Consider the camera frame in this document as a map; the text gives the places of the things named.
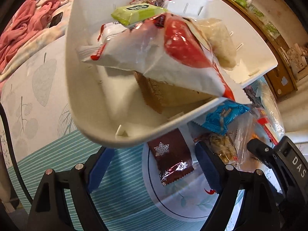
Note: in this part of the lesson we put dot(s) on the small round rice cracker pack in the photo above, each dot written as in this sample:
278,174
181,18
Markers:
220,39

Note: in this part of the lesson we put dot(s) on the blue biscuit pack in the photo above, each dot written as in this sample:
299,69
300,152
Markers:
106,32

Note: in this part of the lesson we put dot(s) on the clear bag orange cookies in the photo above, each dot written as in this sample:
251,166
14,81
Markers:
244,133

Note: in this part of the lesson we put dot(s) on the white plastic storage bin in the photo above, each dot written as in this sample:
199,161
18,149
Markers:
106,104

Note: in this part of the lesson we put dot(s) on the red white snack bag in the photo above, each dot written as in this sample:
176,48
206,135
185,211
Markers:
166,48

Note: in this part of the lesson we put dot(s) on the green pineapple cake pack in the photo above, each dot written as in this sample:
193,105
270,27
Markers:
131,14

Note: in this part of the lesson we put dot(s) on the pastel floral blanket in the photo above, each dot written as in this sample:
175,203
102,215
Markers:
39,41

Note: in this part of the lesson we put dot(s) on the bread pack clear wrapper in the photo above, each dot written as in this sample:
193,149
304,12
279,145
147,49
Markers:
270,105

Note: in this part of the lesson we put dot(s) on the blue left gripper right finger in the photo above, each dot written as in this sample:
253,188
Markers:
206,159

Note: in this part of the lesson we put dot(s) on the wooden desk with drawers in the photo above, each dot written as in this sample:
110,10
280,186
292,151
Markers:
281,80

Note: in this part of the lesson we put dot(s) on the leaf print tablecloth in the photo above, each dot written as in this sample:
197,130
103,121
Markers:
131,196

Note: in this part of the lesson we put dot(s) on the pink towel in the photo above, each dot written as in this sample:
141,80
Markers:
27,23

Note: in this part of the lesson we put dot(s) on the red dates zip bag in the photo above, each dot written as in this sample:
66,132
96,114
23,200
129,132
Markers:
259,112

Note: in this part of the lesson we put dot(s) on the peanut brittle clear pack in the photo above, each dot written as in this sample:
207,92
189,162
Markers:
223,147

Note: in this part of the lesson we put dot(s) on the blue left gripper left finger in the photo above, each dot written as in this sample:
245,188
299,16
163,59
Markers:
97,165

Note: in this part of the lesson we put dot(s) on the black phone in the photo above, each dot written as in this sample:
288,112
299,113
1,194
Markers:
56,20

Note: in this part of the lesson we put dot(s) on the blue foil candy pack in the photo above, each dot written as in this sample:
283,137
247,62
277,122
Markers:
225,113

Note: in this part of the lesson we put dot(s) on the brown wafer bar pack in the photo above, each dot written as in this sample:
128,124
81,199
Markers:
159,95

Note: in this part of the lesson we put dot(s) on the brown snowflake chocolate pack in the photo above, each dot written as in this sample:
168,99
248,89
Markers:
173,157

